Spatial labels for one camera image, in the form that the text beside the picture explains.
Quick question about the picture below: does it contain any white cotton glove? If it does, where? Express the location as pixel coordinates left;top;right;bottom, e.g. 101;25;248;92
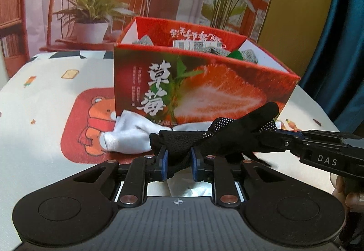
99;110;285;153

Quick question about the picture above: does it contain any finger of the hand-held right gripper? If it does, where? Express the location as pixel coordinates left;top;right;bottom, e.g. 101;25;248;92
253;131;306;155
273;128;303;136

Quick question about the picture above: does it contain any red strawberry cardboard box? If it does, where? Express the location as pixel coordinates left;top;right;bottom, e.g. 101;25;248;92
114;17;301;126

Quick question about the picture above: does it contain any person's right hand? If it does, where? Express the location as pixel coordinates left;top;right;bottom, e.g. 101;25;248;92
330;174;364;211

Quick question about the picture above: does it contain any grey knit glove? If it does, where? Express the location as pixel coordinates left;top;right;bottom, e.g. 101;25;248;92
204;46;231;58
134;35;156;46
240;47;259;65

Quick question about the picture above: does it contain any silvery white packet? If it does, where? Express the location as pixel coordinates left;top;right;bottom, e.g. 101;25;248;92
115;174;246;202

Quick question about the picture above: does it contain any printed blanket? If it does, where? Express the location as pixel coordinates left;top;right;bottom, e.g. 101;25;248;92
0;50;343;240

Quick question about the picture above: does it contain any clear packet with white label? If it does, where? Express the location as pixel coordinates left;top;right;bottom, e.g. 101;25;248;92
173;39;226;49

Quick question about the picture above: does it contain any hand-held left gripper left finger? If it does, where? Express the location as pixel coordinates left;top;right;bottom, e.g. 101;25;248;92
73;146;169;208

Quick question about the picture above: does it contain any blue curtain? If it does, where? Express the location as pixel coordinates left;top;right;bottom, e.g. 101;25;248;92
298;0;364;128

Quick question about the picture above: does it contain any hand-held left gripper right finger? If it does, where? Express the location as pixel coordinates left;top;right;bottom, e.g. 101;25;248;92
190;146;281;208

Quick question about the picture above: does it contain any black dotted glove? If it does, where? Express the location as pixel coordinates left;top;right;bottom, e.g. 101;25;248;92
149;101;281;177

